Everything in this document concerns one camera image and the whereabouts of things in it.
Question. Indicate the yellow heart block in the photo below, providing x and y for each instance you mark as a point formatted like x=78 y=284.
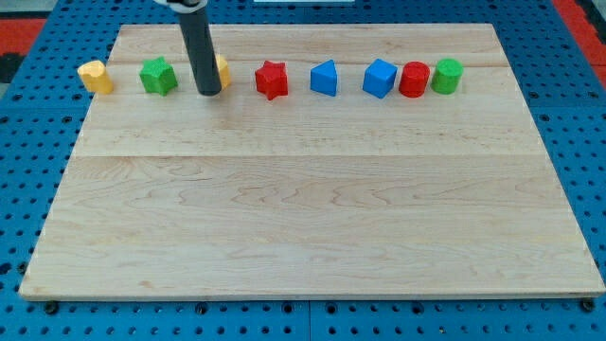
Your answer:
x=95 y=77

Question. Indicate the wooden board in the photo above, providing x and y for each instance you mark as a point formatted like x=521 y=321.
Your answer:
x=236 y=197

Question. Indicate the blue cube block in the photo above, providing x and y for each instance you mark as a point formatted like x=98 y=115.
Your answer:
x=379 y=78

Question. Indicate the red cylinder block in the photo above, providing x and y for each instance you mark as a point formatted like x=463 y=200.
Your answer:
x=414 y=78

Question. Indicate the red star block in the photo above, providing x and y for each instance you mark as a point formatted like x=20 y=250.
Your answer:
x=272 y=80

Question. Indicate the green cylinder block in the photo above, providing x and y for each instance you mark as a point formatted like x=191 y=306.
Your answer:
x=447 y=75

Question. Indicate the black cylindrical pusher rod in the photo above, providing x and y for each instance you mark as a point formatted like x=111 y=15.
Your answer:
x=195 y=30

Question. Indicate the green star block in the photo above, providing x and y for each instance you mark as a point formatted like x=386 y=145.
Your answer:
x=157 y=76

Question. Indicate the blue triangle block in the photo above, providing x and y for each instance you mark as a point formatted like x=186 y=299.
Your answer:
x=324 y=78

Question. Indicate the yellow block behind rod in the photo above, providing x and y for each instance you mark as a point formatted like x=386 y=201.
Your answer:
x=224 y=71

